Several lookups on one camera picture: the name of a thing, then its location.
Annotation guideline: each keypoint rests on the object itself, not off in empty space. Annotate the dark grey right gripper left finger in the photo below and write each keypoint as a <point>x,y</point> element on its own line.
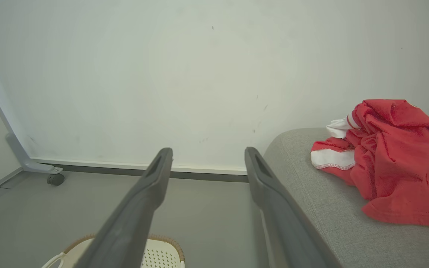
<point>132,219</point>

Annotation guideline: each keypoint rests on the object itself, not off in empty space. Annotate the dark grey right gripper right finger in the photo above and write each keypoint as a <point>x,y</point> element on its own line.
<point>285,223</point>

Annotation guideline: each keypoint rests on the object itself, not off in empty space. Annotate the red and white garment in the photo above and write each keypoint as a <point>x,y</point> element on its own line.
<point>393,163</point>

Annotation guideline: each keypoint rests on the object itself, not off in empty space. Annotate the white perforated laundry basket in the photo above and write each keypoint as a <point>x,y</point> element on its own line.
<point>158,255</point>

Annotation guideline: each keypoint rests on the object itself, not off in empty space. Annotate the grey fabric sofa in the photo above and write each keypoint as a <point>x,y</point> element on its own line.
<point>352,216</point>

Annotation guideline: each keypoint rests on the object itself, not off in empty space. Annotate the grey wheeled frame leg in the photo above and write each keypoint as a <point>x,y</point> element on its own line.
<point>17,149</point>

